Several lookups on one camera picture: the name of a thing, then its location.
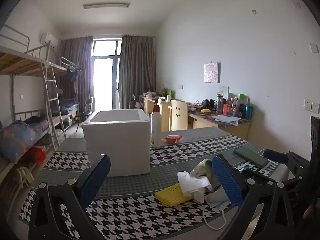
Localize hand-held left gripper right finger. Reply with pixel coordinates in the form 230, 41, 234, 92
212, 154, 295, 240

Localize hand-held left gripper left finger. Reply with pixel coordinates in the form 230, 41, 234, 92
29, 154, 111, 240

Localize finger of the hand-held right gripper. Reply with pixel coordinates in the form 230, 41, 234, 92
263, 149, 289, 165
240, 167, 277, 182

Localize grey sock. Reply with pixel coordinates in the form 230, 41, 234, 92
206, 170, 229, 202

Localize blue face mask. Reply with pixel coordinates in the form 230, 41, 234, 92
202, 199, 232, 230

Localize printed plastic wrapper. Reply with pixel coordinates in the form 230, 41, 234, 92
190, 159, 213, 178

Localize white tissue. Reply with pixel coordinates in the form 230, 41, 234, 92
177, 171, 213, 203

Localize white foam box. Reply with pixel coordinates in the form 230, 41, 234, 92
82, 109, 151, 177

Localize yellow foam fruit net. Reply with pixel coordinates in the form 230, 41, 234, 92
154, 182, 194, 207

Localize person's right hand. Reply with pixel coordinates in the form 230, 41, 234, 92
303, 201, 320, 220

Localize dark green phone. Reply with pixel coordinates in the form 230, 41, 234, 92
232, 146, 268, 168

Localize wooden desk with patterned top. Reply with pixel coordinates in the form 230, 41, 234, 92
187, 102, 251, 140

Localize row of toiletry bottles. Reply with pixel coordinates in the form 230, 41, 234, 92
223, 93, 253, 120

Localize printed papers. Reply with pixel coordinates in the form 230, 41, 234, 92
214, 115, 242, 126

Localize red bag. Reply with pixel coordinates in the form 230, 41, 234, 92
31, 146, 48, 165

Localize black folding chair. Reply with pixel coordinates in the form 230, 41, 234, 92
75, 97, 94, 130

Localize red snack packet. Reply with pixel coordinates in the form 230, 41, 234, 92
162, 134, 184, 145

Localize clear water tumbler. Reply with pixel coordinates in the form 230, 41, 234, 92
216, 92, 224, 113

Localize white pump bottle red nozzle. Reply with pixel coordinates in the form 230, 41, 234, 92
150, 98, 162, 148

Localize dark blue checked quilt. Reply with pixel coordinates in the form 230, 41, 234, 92
59, 99, 80, 115

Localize black round object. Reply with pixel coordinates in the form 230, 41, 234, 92
202, 99, 217, 110

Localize wooden chair with smiley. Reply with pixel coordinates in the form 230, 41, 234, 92
168, 99, 188, 132

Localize dark folded garment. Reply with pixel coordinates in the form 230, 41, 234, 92
24, 116, 48, 127

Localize blue patterned quilt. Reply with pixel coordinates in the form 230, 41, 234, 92
0, 120, 49, 163

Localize metal bunk ladder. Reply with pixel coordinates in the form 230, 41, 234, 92
41, 44, 67, 152

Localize glass balcony door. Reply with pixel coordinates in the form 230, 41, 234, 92
91, 39, 123, 112

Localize hanging dark clothes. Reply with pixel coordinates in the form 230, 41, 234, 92
66, 67, 83, 82

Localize small metal bunk bed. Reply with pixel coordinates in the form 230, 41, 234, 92
60, 56, 84, 130

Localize brown curtain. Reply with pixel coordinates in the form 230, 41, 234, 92
117, 34, 157, 109
58, 36, 94, 113

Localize large metal bunk bed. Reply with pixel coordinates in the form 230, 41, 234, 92
0, 25, 68, 205

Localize white air conditioner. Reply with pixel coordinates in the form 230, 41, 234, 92
39, 32, 58, 48

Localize ceiling tube light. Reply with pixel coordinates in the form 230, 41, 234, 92
83, 2, 130, 10

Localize white double wall socket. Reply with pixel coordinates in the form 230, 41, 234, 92
304, 98, 320, 114

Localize white wall notes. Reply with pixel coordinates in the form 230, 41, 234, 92
217, 85, 229, 99

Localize wall poster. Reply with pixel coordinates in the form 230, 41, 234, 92
204, 62, 221, 83

